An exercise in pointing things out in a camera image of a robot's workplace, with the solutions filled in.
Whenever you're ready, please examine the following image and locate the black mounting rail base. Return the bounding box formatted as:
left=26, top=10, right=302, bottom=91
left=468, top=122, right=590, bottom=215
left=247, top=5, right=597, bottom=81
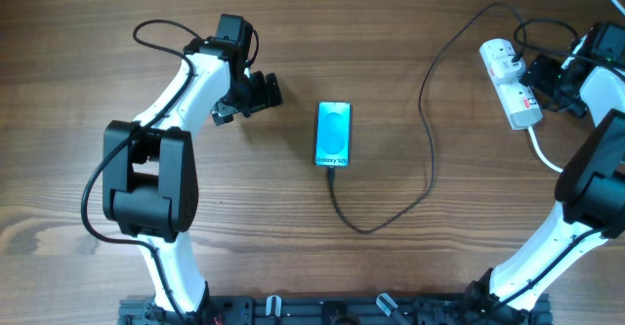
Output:
left=117, top=294, right=554, bottom=325

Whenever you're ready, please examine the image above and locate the white power strip cord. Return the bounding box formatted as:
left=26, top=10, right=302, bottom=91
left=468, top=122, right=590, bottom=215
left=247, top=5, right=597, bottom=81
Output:
left=526, top=126, right=565, bottom=175

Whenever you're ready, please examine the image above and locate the black charger cable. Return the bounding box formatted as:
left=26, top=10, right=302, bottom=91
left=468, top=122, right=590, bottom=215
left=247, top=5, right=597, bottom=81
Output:
left=326, top=1, right=529, bottom=235

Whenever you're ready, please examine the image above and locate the blue screen smartphone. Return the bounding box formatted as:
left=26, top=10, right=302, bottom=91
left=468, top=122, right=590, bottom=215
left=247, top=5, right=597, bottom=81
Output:
left=313, top=102, right=353, bottom=168

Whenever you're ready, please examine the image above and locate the white power strip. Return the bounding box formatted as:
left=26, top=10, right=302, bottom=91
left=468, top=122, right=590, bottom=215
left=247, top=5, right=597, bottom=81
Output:
left=479, top=38, right=543, bottom=130

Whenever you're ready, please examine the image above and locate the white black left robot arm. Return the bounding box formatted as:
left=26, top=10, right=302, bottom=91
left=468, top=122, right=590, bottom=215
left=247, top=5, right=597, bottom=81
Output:
left=92, top=14, right=282, bottom=324

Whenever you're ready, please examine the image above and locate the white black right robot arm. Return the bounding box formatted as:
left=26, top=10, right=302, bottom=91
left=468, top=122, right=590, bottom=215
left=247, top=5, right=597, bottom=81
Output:
left=457, top=21, right=624, bottom=324

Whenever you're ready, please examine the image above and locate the white charger adapter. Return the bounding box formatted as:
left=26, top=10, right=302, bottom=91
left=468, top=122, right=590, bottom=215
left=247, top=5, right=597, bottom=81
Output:
left=488, top=56, right=525, bottom=85

